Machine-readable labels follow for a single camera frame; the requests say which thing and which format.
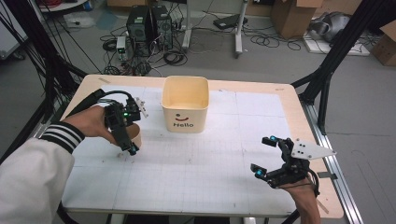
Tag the white floor board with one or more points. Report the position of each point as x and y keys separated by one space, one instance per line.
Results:
x=323 y=48

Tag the flat black device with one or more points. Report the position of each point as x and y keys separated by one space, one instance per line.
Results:
x=229 y=21

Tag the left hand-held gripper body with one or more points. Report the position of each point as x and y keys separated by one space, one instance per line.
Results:
x=116 y=113

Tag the small grey power supply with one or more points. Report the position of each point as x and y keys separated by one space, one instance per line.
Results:
x=121 y=46

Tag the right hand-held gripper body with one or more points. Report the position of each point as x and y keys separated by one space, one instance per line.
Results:
x=294 y=166

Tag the person's right hand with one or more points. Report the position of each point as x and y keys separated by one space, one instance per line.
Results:
x=300 y=194

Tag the cream plastic bin smiley print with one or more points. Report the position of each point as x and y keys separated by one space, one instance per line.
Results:
x=185 y=115

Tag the grey metal bracket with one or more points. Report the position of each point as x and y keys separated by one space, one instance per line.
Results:
x=327 y=175

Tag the tan tape roll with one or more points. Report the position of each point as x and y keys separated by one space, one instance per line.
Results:
x=136 y=133

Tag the aluminium rail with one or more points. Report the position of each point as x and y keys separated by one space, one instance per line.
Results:
x=334 y=174

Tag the white round table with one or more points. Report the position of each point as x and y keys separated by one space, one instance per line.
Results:
x=59 y=5

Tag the silver grey bag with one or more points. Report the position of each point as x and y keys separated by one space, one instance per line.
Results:
x=331 y=26

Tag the white stand leg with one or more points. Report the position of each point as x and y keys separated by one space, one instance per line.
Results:
x=186 y=34
x=239 y=37

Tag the large cardboard box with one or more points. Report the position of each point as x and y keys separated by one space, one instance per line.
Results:
x=294 y=18

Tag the person's left hand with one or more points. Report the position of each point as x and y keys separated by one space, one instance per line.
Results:
x=90 y=121

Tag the white grid mat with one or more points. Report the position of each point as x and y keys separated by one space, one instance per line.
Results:
x=186 y=174

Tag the black computer tower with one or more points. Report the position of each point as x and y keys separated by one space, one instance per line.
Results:
x=162 y=26
x=139 y=29

